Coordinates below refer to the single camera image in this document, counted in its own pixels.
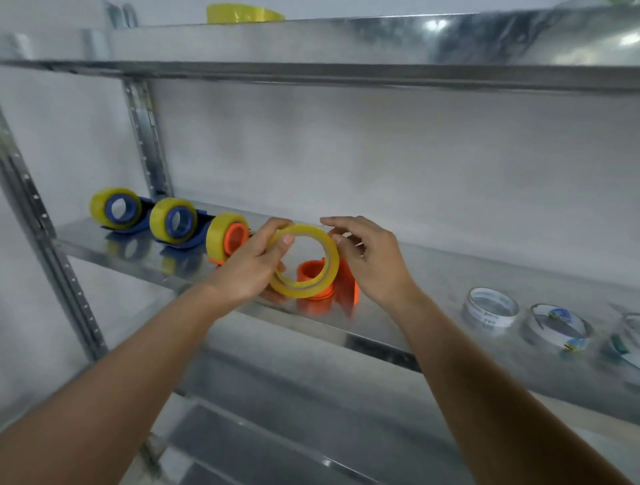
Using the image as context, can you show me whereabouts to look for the person's right hand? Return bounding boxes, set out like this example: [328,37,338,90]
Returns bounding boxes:
[319,215,420,310]

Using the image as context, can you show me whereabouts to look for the yellow tape roll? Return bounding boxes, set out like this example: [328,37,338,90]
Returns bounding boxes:
[149,197,199,246]
[89,187,144,231]
[206,3,286,25]
[265,223,341,300]
[205,213,251,264]

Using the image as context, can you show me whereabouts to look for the person's left forearm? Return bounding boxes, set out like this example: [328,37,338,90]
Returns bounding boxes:
[0,284,236,485]

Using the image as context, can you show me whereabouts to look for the white tape core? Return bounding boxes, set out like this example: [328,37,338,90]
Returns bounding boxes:
[463,286,521,332]
[522,302,595,352]
[609,312,640,370]

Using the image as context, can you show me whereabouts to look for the galvanized metal shelving rack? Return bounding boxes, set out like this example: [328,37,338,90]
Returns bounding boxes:
[0,0,640,485]

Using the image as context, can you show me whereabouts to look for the person's left hand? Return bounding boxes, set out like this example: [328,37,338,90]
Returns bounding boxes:
[202,217,297,306]

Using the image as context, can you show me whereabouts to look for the person's right forearm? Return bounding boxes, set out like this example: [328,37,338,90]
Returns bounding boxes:
[389,292,636,485]

